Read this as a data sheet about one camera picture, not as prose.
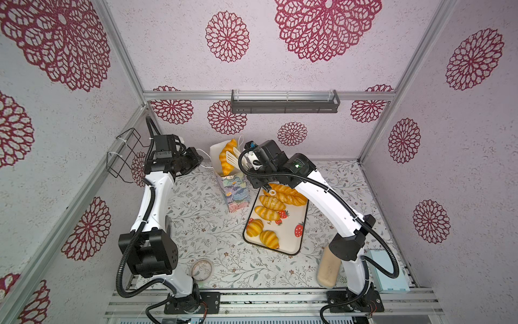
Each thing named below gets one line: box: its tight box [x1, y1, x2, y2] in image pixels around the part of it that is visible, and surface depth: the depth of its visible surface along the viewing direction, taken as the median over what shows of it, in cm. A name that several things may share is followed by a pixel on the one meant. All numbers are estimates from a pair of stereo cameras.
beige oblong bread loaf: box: [316, 245, 342, 289], surface depth 78 cm
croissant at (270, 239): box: [259, 230, 280, 250], surface depth 87 cm
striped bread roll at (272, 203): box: [259, 195, 286, 212], surface depth 100 cm
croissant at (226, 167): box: [219, 139, 238, 176], surface depth 81 cm
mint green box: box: [368, 249, 411, 294], surface depth 76 cm
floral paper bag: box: [209, 139, 251, 213], surface depth 90 cm
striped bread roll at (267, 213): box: [254, 205, 280, 221], surface depth 97 cm
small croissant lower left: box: [246, 218, 264, 237], surface depth 91 cm
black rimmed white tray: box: [242, 187, 309, 256], surface depth 95 cm
